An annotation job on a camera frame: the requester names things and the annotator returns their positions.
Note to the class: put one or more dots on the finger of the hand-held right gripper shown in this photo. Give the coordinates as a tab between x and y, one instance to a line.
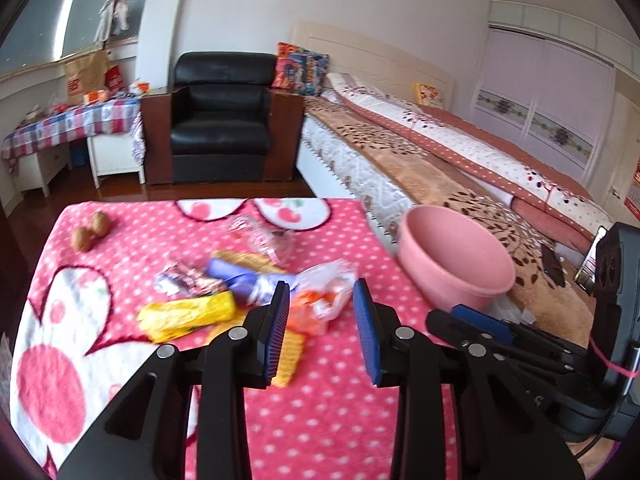
450	327
480	321

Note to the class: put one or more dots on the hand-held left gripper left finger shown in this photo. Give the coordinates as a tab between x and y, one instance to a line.
277	332

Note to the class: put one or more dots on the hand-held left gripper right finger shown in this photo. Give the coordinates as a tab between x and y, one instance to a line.
369	335

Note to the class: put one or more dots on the yellow ridged wrapper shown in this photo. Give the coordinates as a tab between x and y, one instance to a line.
291	360

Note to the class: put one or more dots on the orange snack packet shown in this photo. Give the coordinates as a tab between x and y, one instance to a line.
312	319

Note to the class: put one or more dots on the clear plastic bag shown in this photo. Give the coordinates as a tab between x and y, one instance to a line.
325	277

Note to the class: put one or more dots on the purple snack packet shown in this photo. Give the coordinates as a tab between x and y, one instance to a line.
235	272

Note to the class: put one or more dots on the pink plastic basin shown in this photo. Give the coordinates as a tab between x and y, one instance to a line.
450	247

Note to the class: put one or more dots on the yellow snack packet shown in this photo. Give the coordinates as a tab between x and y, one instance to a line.
190	315

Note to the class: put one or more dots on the clear plastic wrapper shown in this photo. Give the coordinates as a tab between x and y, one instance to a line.
260	240

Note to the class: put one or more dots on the silver pink foil wrapper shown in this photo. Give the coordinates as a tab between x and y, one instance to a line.
185	277

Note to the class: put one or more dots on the black smartphone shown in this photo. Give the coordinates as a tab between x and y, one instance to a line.
554	266

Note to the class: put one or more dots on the pink folded quilt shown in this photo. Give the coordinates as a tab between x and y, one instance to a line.
550	222

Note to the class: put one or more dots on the red paper decoration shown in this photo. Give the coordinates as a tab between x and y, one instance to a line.
634	190

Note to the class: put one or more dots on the pink polka dot blanket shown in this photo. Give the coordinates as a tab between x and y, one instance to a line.
150	240

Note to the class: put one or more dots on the white quilted mattress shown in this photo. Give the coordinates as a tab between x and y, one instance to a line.
340	165

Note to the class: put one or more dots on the brown leaf pattern blanket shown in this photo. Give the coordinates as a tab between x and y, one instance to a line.
400	160

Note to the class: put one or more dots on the white pink dotted quilt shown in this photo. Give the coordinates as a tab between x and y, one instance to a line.
450	135

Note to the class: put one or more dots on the brown walnut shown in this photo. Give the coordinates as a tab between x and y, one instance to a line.
100	222
82	240

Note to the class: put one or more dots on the white wardrobe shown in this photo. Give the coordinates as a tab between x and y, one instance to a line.
540	85

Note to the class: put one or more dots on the black leather armchair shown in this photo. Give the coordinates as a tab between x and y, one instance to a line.
220	110

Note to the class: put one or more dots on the yellow floral pillow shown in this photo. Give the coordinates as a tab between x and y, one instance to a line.
429	95

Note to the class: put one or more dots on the white desk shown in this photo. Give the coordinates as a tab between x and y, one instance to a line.
115	160

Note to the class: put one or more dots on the colourful patterned pillow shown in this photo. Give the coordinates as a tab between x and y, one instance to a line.
300	69

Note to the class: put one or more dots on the blue bin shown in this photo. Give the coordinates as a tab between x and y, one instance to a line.
79	155

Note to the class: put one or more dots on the cream bed headboard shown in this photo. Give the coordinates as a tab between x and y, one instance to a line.
380	55

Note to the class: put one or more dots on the orange white packet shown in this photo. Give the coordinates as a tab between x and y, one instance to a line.
140	87

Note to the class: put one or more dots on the plaid tablecloth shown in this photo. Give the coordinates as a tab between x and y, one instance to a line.
75	122

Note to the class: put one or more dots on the orange box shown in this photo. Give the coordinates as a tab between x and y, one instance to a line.
96	97

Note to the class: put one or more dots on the brown paper bag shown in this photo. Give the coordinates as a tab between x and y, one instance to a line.
85	72

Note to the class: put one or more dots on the large window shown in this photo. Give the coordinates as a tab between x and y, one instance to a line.
35	15

